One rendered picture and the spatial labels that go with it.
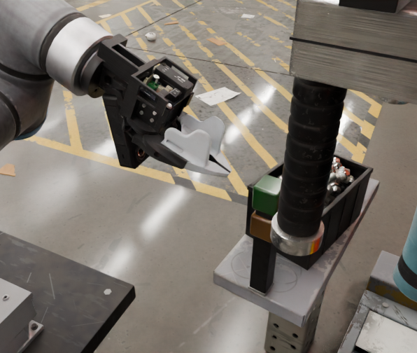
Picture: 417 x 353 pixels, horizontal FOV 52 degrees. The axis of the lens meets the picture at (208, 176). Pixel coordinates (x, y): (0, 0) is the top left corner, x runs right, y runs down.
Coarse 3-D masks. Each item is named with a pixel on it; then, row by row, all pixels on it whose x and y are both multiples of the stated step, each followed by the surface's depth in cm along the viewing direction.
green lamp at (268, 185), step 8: (264, 176) 60; (272, 176) 60; (256, 184) 58; (264, 184) 58; (272, 184) 58; (280, 184) 58; (256, 192) 58; (264, 192) 57; (272, 192) 57; (280, 192) 57; (256, 200) 59; (264, 200) 58; (272, 200) 57; (256, 208) 60; (264, 208) 59; (272, 208) 58
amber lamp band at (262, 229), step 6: (252, 216) 61; (258, 216) 61; (252, 222) 61; (258, 222) 61; (264, 222) 60; (270, 222) 60; (252, 228) 62; (258, 228) 61; (264, 228) 61; (270, 228) 60; (252, 234) 63; (258, 234) 62; (264, 234) 61; (264, 240) 62; (270, 240) 61
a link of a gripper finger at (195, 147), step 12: (168, 132) 52; (180, 132) 51; (192, 132) 50; (204, 132) 49; (168, 144) 52; (180, 144) 52; (192, 144) 51; (204, 144) 50; (192, 156) 52; (204, 156) 51; (192, 168) 52; (204, 168) 52; (216, 168) 53
